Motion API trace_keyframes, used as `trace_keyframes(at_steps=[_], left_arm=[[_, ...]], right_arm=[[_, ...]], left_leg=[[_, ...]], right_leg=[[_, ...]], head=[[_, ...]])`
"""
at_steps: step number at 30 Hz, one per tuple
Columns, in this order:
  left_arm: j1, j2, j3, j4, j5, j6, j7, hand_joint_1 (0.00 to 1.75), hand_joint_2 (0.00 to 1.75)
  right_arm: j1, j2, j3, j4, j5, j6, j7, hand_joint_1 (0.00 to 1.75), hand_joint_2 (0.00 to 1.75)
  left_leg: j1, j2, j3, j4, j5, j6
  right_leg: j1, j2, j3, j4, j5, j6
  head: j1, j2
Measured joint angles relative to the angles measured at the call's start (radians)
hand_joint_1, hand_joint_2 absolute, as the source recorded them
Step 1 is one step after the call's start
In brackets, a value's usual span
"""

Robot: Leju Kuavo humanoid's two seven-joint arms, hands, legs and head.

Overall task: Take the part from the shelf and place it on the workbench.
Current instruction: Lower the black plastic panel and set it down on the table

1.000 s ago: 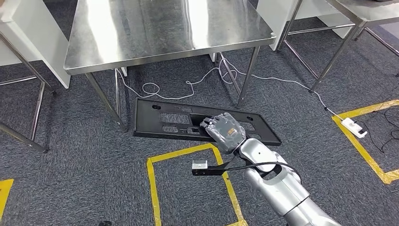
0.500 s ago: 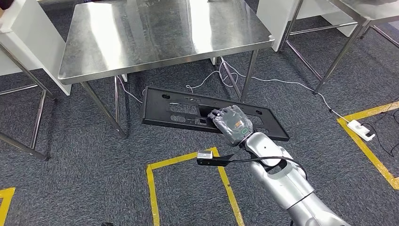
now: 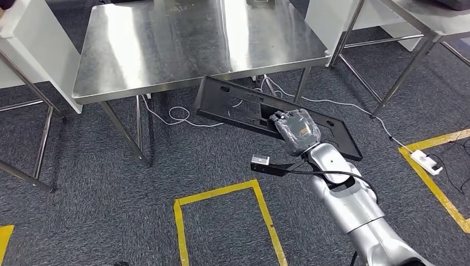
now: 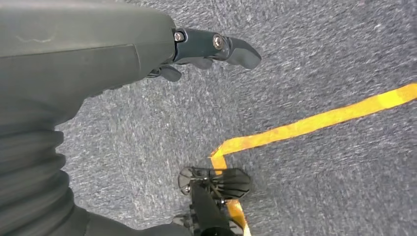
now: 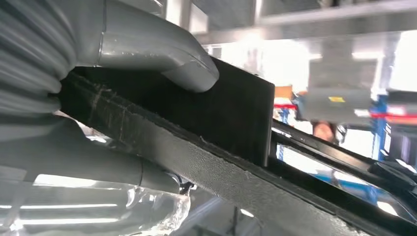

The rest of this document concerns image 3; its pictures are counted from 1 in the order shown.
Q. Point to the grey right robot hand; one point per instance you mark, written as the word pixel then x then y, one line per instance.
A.
pixel 299 132

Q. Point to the black plastic panel part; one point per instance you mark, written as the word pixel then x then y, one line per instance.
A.
pixel 213 99

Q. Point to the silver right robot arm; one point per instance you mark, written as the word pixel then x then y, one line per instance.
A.
pixel 352 205

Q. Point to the stainless steel workbench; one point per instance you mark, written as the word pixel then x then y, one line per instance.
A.
pixel 165 44

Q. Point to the white panel board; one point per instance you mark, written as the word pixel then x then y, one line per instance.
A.
pixel 323 22
pixel 36 55
pixel 400 35

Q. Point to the white power strip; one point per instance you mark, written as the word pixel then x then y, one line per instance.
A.
pixel 426 162

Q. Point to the yellow floor tape square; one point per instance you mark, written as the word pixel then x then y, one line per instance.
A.
pixel 433 189
pixel 180 235
pixel 5 238

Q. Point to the steel frame table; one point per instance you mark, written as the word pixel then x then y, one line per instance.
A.
pixel 402 77
pixel 41 147

